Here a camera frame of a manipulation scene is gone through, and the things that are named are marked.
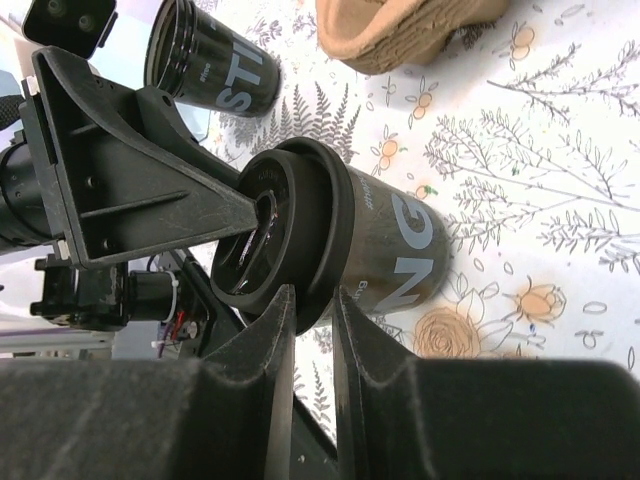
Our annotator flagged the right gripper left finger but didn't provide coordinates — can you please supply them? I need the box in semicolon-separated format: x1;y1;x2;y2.
1;285;295;479

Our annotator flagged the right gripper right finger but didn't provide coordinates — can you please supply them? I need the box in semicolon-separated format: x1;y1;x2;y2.
333;289;639;479

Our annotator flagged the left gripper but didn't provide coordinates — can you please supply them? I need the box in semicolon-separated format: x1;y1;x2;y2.
1;47;258;269

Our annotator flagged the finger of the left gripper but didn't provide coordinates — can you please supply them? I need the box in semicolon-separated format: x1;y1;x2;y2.
135;86;239;185

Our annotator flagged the dark takeout coffee cup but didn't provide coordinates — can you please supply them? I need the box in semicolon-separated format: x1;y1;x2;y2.
319;164;451;321

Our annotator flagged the black coffee cup lid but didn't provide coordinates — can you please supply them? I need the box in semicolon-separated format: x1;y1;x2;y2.
210;137;355;334

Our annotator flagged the brown cardboard cup carrier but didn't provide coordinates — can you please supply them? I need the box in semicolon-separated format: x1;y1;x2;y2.
315;0;510;75

